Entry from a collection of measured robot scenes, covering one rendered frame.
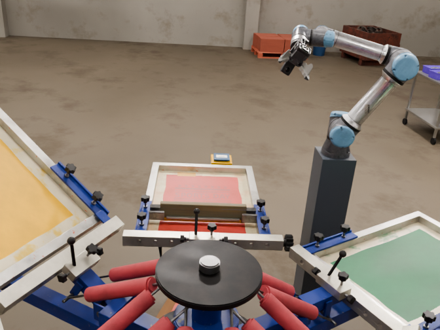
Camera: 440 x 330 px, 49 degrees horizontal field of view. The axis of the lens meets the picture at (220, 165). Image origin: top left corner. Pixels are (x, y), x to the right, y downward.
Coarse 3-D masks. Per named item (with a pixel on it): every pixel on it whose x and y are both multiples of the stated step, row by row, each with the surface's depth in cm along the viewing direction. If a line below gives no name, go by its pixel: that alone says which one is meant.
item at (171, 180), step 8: (168, 176) 274; (176, 176) 274; (184, 176) 275; (192, 176) 276; (200, 176) 276; (168, 184) 265; (176, 184) 266; (184, 184) 266; (192, 184) 267; (200, 184) 267; (168, 192) 256; (168, 200) 248; (160, 224) 227; (168, 224) 228; (176, 224) 228; (184, 224) 228; (192, 224) 229; (200, 224) 229
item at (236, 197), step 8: (208, 176) 277; (208, 184) 268; (216, 184) 268; (224, 184) 269; (232, 184) 270; (232, 192) 260; (232, 200) 252; (240, 200) 253; (208, 224) 230; (216, 224) 230; (224, 224) 231; (232, 224) 231; (240, 224) 231; (224, 232) 224; (232, 232) 224; (240, 232) 225
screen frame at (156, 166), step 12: (156, 168) 274; (168, 168) 280; (180, 168) 280; (192, 168) 281; (204, 168) 281; (216, 168) 281; (228, 168) 281; (240, 168) 282; (156, 180) 266; (252, 180) 268; (252, 192) 254; (252, 204) 246
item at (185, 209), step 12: (168, 204) 224; (180, 204) 225; (192, 204) 225; (204, 204) 226; (216, 204) 226; (228, 204) 227; (240, 204) 228; (192, 216) 227; (204, 216) 228; (216, 216) 228; (228, 216) 228; (240, 216) 228
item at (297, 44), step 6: (294, 42) 213; (300, 42) 207; (306, 42) 211; (294, 48) 205; (300, 48) 204; (306, 48) 206; (294, 54) 206; (300, 54) 206; (306, 54) 205; (288, 60) 208; (294, 60) 208; (300, 60) 208
